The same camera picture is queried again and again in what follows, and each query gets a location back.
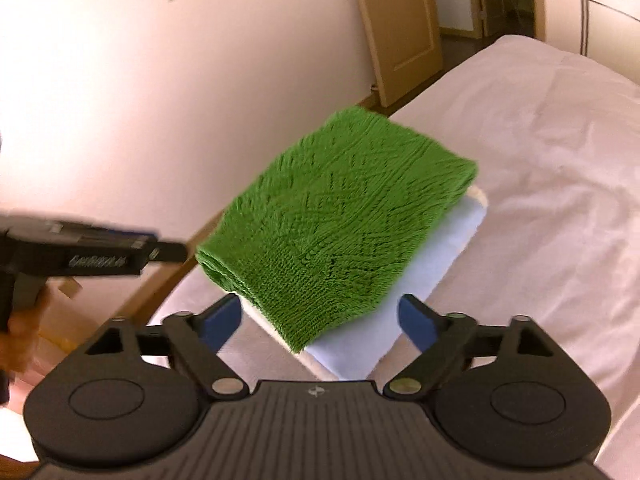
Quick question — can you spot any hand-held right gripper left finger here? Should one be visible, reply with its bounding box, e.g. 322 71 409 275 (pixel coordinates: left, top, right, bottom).
85 294 249 402

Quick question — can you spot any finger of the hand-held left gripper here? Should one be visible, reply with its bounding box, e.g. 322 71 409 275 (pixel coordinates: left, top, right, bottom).
147 240 189 264

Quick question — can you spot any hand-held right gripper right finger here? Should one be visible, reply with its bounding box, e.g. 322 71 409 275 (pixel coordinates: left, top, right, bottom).
382 294 552 402

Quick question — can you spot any green knitted sweater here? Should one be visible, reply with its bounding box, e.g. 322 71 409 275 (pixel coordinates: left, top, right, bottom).
195 106 478 353

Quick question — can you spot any person's left hand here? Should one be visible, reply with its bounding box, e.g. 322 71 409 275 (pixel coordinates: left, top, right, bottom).
0 287 52 376

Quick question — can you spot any light blue folded garment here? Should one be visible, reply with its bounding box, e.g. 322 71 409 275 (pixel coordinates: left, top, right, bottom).
300 194 488 382

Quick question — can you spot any white bed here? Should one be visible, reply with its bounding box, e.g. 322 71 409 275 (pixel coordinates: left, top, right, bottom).
147 34 640 480

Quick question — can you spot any wooden door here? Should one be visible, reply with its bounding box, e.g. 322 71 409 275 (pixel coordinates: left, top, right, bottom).
348 0 444 107

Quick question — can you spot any white wardrobe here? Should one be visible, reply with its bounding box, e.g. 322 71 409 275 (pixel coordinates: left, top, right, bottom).
544 0 640 87

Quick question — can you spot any wooden bed frame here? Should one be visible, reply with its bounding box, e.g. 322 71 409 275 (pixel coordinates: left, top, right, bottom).
121 209 222 327

